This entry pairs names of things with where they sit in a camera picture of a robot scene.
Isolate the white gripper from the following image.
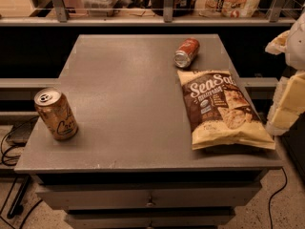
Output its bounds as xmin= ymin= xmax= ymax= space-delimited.
xmin=265 ymin=31 xmax=305 ymax=135

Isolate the brown sea salt chip bag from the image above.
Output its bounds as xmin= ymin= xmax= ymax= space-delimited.
xmin=177 ymin=70 xmax=275 ymax=150

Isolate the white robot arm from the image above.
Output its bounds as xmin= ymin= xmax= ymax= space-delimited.
xmin=265 ymin=14 xmax=305 ymax=135

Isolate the red soda can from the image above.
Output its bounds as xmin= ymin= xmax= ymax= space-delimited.
xmin=173 ymin=37 xmax=200 ymax=69

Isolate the snack bag on shelf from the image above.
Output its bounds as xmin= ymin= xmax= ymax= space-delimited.
xmin=199 ymin=0 xmax=260 ymax=18

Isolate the orange La Croix can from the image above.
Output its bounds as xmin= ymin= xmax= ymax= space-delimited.
xmin=34 ymin=87 xmax=78 ymax=140

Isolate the upper drawer with knob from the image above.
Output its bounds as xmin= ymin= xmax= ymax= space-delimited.
xmin=36 ymin=182 xmax=261 ymax=210

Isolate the grey drawer cabinet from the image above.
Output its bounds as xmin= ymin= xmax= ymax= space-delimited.
xmin=16 ymin=35 xmax=282 ymax=215

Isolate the lower drawer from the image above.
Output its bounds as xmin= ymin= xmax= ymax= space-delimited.
xmin=65 ymin=209 xmax=235 ymax=229

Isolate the black power adapter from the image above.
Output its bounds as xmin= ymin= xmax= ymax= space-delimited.
xmin=6 ymin=120 xmax=36 ymax=146

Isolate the black cable right floor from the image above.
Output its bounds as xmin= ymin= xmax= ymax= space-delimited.
xmin=268 ymin=167 xmax=289 ymax=229

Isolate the grey metal shelf rail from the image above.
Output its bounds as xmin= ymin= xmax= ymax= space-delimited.
xmin=0 ymin=0 xmax=304 ymax=27

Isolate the black cables left floor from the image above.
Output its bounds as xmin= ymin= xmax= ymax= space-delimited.
xmin=0 ymin=116 xmax=44 ymax=229

